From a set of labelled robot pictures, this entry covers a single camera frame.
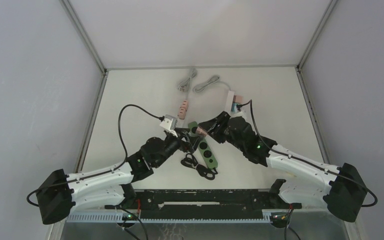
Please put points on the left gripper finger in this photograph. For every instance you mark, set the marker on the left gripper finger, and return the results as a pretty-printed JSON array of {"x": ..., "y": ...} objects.
[
  {"x": 191, "y": 142},
  {"x": 180, "y": 131}
]

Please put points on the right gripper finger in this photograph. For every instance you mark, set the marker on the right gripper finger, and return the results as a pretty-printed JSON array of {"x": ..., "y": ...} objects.
[
  {"x": 215, "y": 124},
  {"x": 217, "y": 135}
]

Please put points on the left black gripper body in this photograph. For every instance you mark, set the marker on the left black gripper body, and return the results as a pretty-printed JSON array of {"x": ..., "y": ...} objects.
[{"x": 171, "y": 144}]

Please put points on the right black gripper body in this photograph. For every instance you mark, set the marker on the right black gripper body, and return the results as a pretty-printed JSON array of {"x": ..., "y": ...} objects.
[{"x": 225, "y": 132}]

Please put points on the white power strip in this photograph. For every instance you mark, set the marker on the white power strip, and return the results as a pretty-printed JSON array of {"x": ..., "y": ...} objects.
[
  {"x": 180, "y": 123},
  {"x": 229, "y": 101}
]

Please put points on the green power strip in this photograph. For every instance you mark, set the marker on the green power strip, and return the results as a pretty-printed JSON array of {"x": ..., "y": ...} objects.
[{"x": 203, "y": 147}]

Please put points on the pink plug adapter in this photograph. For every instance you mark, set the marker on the pink plug adapter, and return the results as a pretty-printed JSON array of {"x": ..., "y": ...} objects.
[
  {"x": 201, "y": 132},
  {"x": 184, "y": 104},
  {"x": 181, "y": 113},
  {"x": 238, "y": 99}
]

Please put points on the teal plug adapter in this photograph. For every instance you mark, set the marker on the teal plug adapter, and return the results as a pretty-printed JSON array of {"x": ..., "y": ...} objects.
[{"x": 233, "y": 106}]

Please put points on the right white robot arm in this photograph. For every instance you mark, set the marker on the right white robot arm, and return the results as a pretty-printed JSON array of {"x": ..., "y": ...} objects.
[{"x": 339, "y": 189}]

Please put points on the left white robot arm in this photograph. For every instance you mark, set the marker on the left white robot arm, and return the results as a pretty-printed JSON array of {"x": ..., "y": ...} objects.
[{"x": 62, "y": 194}]

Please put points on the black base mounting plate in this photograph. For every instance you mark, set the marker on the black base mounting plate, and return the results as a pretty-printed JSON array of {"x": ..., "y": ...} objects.
[{"x": 204, "y": 200}]

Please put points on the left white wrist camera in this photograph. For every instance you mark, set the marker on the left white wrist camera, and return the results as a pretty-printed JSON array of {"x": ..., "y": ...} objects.
[{"x": 169, "y": 124}]

